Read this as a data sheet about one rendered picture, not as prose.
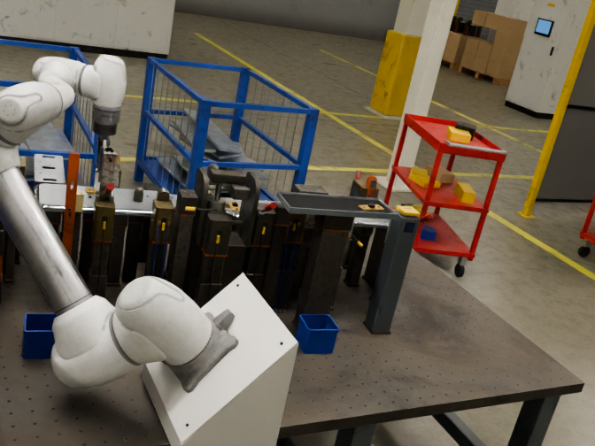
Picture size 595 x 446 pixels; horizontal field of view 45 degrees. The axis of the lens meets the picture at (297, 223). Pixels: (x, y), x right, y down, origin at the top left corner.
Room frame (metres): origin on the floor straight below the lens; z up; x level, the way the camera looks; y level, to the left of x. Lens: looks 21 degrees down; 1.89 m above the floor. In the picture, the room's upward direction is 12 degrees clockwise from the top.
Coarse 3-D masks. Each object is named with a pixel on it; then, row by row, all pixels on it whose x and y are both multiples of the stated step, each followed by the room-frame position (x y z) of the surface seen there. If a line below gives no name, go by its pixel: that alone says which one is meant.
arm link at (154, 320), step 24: (144, 288) 1.51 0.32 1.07; (168, 288) 1.53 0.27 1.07; (120, 312) 1.48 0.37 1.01; (144, 312) 1.46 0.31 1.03; (168, 312) 1.49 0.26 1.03; (192, 312) 1.54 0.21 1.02; (120, 336) 1.48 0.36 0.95; (144, 336) 1.47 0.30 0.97; (168, 336) 1.48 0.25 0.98; (192, 336) 1.51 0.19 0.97; (144, 360) 1.49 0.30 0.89; (168, 360) 1.51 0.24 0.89
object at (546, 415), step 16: (528, 400) 2.20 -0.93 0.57; (544, 400) 2.15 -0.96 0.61; (448, 416) 2.52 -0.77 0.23; (528, 416) 2.18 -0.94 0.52; (544, 416) 2.17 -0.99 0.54; (352, 432) 1.77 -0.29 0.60; (368, 432) 1.79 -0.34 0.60; (448, 432) 2.48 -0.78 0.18; (464, 432) 2.43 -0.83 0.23; (528, 432) 2.16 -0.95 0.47; (544, 432) 2.18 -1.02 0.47
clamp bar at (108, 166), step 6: (108, 150) 2.06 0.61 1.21; (108, 156) 2.03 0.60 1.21; (114, 156) 2.03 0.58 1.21; (108, 162) 2.03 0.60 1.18; (114, 162) 2.04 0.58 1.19; (102, 168) 2.03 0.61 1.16; (108, 168) 2.03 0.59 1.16; (114, 168) 2.04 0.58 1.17; (102, 174) 2.03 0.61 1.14; (108, 174) 2.04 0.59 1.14; (102, 180) 2.03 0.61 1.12; (108, 180) 2.04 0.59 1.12; (102, 186) 2.04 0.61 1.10; (102, 192) 2.04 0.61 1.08; (108, 198) 2.05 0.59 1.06
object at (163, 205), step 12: (156, 204) 2.06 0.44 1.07; (168, 204) 2.08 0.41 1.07; (156, 216) 2.04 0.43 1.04; (168, 216) 2.05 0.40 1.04; (156, 228) 2.04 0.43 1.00; (168, 228) 2.05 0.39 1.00; (156, 240) 2.04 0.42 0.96; (168, 240) 2.06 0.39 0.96; (156, 252) 2.05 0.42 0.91; (156, 264) 2.05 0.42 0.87; (144, 276) 2.10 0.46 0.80; (156, 276) 2.04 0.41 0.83
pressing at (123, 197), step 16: (48, 192) 2.15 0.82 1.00; (64, 192) 2.17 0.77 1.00; (128, 192) 2.29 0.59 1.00; (144, 192) 2.33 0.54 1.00; (48, 208) 2.03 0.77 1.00; (64, 208) 2.05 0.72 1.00; (128, 208) 2.15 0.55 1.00; (144, 208) 2.18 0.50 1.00; (368, 224) 2.48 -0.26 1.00; (384, 224) 2.50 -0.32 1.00
